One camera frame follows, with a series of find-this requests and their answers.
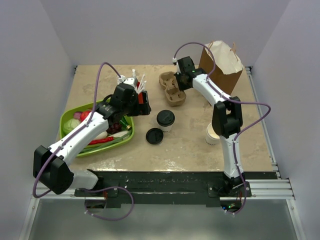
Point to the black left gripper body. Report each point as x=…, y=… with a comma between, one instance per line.
x=130, y=108

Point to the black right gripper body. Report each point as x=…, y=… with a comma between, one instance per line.
x=182, y=86

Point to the cardboard cup carrier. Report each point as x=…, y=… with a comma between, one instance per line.
x=173, y=95

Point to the black coffee lid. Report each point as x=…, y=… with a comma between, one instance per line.
x=165, y=118
x=154, y=136

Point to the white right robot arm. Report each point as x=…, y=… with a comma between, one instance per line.
x=227, y=119

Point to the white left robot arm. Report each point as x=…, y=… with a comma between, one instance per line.
x=51, y=164

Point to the black coffee lid on table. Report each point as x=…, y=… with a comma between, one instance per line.
x=154, y=136

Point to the red cup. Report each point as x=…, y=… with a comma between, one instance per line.
x=142, y=98

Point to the toy purple grapes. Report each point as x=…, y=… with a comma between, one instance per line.
x=115, y=128

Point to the green plastic tray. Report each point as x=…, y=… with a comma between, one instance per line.
x=98, y=148

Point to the white toy radish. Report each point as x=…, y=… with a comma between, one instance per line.
x=104, y=135

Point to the brown paper bag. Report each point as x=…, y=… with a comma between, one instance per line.
x=228, y=66

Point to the red toy chili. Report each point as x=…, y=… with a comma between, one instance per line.
x=101, y=141

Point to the red toy apple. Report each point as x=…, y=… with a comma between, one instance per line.
x=84, y=115

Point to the green toy cabbage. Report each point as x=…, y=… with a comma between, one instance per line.
x=70, y=125

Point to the white paper cup stack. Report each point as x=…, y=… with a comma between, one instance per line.
x=211, y=137

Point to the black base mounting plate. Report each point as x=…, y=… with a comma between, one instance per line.
x=160, y=188

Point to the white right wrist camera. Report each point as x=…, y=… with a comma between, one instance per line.
x=174, y=61

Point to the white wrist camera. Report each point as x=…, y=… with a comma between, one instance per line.
x=174, y=61
x=132, y=81

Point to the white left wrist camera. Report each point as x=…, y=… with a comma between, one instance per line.
x=132, y=81

